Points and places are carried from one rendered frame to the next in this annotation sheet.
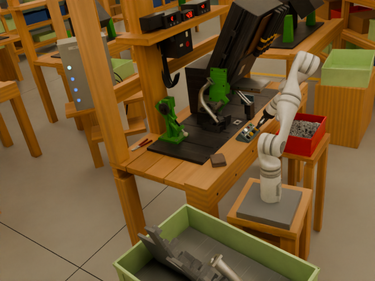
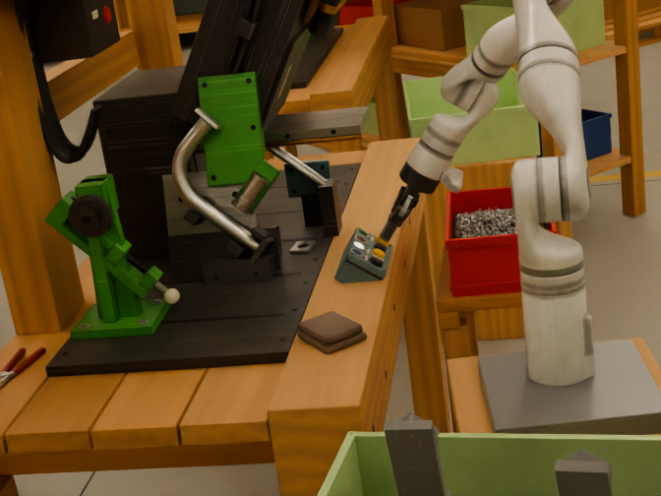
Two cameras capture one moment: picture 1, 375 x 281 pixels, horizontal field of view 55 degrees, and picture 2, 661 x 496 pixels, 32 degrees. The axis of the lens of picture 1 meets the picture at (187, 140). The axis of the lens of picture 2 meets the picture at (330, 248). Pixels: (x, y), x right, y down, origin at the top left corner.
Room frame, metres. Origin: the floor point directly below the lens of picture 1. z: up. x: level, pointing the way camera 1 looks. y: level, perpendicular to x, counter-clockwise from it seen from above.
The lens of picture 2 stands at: (0.08, 0.66, 1.67)
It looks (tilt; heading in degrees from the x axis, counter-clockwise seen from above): 19 degrees down; 332
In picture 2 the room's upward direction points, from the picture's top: 8 degrees counter-clockwise
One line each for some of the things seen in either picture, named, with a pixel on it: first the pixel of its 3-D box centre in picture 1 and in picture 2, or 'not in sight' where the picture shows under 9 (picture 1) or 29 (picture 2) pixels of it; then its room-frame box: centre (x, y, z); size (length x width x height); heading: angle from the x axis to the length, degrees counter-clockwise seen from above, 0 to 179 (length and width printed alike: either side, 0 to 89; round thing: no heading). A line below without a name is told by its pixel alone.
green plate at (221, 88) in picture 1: (220, 83); (235, 125); (2.12, -0.25, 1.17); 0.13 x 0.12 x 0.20; 142
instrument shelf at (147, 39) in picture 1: (178, 22); not in sight; (2.38, -0.05, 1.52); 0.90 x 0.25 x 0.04; 142
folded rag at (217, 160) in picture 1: (217, 159); (330, 331); (1.64, -0.15, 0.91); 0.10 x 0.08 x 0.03; 0
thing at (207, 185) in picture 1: (259, 132); (370, 268); (2.04, -0.47, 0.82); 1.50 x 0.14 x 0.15; 142
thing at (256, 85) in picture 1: (237, 83); (271, 131); (2.22, -0.38, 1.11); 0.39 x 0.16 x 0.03; 52
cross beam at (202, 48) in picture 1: (171, 64); (33, 107); (2.44, 0.04, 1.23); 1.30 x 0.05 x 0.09; 142
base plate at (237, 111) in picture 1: (221, 116); (234, 249); (2.22, -0.25, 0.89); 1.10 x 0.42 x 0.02; 142
